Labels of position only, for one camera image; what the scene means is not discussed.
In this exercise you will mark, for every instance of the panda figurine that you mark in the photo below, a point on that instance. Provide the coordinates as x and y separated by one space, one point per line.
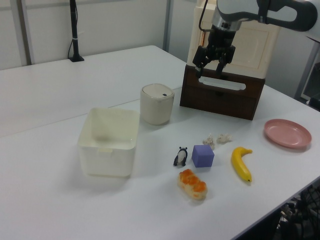
180 157

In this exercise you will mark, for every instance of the black pole with clamp base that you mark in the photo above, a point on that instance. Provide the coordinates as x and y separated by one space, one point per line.
74 30

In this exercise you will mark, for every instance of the cream lidded trash can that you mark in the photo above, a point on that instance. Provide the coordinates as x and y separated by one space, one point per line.
156 110

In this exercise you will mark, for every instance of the dark wooden drawer chest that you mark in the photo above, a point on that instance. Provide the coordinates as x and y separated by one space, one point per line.
225 106

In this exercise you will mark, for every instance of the cream plastic box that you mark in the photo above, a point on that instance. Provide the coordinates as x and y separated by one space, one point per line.
107 162

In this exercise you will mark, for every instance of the yellow toy banana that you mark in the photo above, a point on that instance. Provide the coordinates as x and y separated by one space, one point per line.
240 165

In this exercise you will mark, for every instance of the pink plate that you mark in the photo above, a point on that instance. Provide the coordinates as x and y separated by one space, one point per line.
287 133

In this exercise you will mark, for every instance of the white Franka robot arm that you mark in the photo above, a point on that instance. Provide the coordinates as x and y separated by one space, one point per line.
232 12

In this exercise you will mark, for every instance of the toy bread with orange topping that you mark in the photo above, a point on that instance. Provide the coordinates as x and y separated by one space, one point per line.
192 185

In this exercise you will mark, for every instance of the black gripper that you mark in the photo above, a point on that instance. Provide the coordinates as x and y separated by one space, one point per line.
220 38

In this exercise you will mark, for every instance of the purple cube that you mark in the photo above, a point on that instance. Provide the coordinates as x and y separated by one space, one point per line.
202 157

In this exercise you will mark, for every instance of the crumpled white paper ball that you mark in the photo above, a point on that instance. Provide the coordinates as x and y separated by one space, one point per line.
209 140
224 138

